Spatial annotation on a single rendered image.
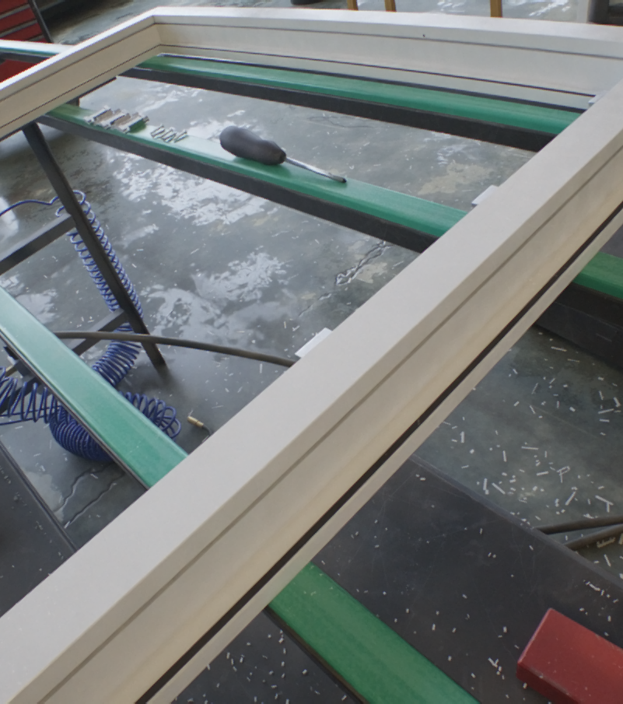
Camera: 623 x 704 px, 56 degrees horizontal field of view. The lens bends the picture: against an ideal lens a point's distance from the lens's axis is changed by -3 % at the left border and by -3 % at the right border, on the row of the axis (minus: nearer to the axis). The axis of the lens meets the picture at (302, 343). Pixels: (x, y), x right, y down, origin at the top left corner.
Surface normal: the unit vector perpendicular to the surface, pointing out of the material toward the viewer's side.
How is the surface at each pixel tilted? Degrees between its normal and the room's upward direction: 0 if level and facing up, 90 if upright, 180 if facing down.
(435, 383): 0
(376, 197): 0
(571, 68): 90
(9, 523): 0
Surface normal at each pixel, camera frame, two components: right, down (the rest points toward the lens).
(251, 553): 0.68, 0.38
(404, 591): -0.23, -0.71
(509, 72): -0.70, 0.60
